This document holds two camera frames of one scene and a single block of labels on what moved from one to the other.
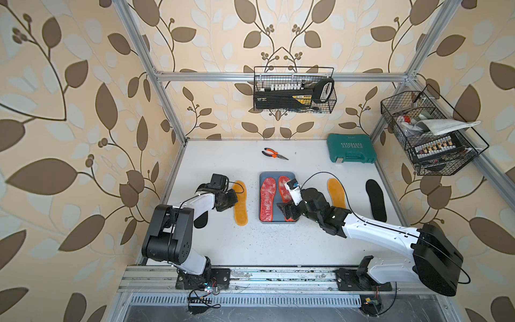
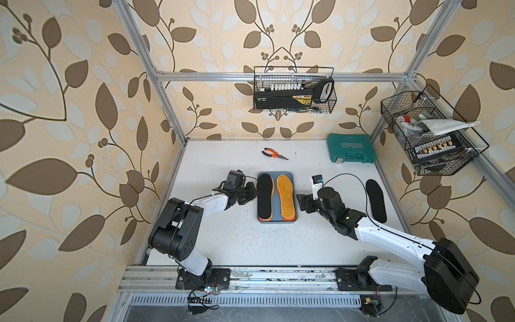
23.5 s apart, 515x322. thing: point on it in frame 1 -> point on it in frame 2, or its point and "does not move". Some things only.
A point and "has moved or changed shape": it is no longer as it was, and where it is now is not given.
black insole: (201, 221) has moved or changed shape
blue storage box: (278, 217) does not move
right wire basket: (435, 139) does not move
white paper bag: (436, 127) does not move
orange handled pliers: (273, 154) does not move
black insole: (376, 196) does not move
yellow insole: (337, 193) has moved or changed shape
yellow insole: (241, 208) -> (269, 219)
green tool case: (351, 147) does not move
